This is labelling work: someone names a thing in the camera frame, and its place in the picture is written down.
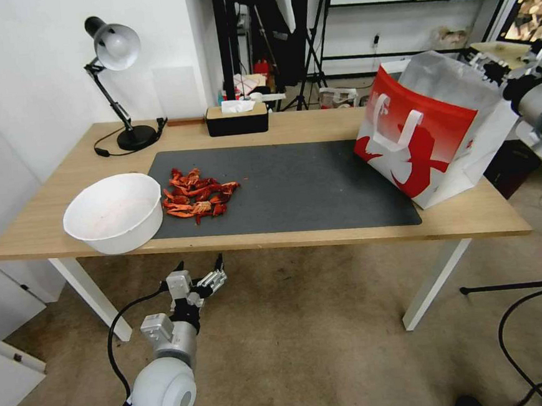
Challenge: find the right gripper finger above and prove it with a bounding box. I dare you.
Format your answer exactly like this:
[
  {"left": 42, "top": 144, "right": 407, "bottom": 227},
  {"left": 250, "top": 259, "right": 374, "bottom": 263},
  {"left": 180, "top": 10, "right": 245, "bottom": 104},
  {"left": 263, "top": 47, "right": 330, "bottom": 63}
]
[{"left": 468, "top": 50, "right": 496, "bottom": 72}]

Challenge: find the red white takeout bag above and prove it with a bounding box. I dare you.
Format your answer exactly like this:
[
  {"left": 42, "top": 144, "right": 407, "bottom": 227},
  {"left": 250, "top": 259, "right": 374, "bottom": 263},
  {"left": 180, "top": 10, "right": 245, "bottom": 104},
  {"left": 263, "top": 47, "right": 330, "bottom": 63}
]
[{"left": 346, "top": 44, "right": 526, "bottom": 215}]

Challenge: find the white takeout container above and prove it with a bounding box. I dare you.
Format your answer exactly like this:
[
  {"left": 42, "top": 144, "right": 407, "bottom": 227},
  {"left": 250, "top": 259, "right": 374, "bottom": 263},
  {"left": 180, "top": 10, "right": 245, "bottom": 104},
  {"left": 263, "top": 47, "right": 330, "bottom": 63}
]
[{"left": 59, "top": 170, "right": 167, "bottom": 259}]

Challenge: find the black tissue box wooden lid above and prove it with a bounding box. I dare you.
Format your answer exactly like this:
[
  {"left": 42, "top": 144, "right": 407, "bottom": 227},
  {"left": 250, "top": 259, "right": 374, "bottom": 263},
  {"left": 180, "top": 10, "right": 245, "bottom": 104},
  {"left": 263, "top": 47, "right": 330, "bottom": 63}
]
[{"left": 205, "top": 101, "right": 271, "bottom": 138}]

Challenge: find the pale yellow tray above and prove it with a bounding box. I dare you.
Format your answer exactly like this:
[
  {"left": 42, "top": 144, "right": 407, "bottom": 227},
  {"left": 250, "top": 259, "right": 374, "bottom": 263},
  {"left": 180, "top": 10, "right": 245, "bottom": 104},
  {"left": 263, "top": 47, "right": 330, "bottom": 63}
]
[{"left": 468, "top": 38, "right": 534, "bottom": 64}]

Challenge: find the white table leg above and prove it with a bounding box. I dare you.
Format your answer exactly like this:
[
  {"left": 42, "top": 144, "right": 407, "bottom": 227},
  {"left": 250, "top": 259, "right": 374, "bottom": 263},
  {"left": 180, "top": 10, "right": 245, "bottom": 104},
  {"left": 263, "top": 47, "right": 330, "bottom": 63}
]
[
  {"left": 48, "top": 252, "right": 134, "bottom": 348},
  {"left": 395, "top": 238, "right": 478, "bottom": 332}
]

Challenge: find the black desk mat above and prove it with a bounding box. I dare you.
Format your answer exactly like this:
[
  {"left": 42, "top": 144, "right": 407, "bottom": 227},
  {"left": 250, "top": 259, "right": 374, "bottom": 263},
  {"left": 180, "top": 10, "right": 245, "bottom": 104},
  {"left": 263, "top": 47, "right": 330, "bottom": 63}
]
[{"left": 144, "top": 131, "right": 423, "bottom": 247}]

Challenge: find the white tissue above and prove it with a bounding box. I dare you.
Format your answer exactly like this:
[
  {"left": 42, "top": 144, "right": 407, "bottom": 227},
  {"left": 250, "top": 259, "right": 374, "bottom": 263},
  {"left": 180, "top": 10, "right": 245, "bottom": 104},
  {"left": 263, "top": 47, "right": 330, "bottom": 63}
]
[{"left": 220, "top": 98, "right": 256, "bottom": 115}]

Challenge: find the black tripod stand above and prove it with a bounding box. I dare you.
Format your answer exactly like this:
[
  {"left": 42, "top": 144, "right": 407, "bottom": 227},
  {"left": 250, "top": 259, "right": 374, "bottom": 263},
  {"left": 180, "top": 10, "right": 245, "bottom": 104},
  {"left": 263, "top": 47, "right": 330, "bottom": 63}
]
[{"left": 269, "top": 0, "right": 344, "bottom": 113}]

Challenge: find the wooden table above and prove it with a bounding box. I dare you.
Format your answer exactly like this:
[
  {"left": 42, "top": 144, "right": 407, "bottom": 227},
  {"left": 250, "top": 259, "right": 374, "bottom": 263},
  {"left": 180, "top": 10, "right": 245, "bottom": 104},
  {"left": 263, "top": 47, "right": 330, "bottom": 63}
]
[{"left": 0, "top": 89, "right": 541, "bottom": 364}]

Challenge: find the white board panel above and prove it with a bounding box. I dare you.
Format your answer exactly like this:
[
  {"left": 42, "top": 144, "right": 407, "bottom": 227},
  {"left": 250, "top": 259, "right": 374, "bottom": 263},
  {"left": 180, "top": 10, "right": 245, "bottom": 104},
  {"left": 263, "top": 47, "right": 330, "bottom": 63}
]
[{"left": 0, "top": 324, "right": 51, "bottom": 406}]

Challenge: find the cardboard box with papers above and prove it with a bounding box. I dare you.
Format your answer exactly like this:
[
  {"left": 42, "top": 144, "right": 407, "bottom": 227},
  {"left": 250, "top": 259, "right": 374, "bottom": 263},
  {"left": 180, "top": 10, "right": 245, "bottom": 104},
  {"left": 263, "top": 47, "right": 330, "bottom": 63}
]
[{"left": 231, "top": 71, "right": 269, "bottom": 98}]

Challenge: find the white softbox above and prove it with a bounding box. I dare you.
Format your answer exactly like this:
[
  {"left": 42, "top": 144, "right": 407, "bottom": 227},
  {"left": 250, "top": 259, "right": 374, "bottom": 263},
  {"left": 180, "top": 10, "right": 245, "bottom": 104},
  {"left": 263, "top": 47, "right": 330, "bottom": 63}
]
[{"left": 271, "top": 0, "right": 299, "bottom": 36}]

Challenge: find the black stand leg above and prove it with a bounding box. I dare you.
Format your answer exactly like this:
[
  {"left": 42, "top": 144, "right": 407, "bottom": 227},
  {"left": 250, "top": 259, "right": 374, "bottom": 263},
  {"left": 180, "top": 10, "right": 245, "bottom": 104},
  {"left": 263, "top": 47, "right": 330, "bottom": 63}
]
[{"left": 459, "top": 276, "right": 542, "bottom": 297}]

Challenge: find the black desk lamp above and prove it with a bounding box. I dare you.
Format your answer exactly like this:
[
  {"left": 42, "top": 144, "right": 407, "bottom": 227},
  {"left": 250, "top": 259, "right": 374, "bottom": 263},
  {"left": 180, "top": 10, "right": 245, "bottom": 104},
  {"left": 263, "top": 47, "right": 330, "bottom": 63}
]
[{"left": 79, "top": 11, "right": 158, "bottom": 155}]

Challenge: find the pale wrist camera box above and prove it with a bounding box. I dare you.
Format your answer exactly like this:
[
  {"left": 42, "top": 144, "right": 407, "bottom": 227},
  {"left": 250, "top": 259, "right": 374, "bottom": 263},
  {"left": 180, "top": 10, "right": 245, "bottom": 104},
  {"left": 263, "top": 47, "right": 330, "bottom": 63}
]
[{"left": 165, "top": 271, "right": 195, "bottom": 300}]

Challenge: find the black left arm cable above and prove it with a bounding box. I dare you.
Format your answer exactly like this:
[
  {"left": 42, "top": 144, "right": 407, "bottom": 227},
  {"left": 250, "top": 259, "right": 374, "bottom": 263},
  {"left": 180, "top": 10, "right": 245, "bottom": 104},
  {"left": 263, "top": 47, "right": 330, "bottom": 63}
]
[{"left": 102, "top": 279, "right": 183, "bottom": 404}]

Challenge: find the black lamp cable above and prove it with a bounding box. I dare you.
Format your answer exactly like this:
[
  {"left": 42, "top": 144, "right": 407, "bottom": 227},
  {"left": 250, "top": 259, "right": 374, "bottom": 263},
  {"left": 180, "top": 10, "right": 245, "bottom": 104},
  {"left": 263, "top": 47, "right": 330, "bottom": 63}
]
[{"left": 92, "top": 117, "right": 172, "bottom": 159}]

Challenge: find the black shelf frame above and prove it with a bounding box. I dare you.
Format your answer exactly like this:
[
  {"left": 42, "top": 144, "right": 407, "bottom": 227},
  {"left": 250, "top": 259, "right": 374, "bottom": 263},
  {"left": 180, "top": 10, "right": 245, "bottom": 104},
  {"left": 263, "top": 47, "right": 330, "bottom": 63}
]
[{"left": 211, "top": 0, "right": 246, "bottom": 103}]

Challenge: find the black floor cable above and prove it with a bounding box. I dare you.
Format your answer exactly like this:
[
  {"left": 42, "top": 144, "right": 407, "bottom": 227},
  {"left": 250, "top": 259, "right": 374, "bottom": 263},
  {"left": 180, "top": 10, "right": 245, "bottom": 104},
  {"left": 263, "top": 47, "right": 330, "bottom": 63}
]
[{"left": 494, "top": 287, "right": 542, "bottom": 406}]

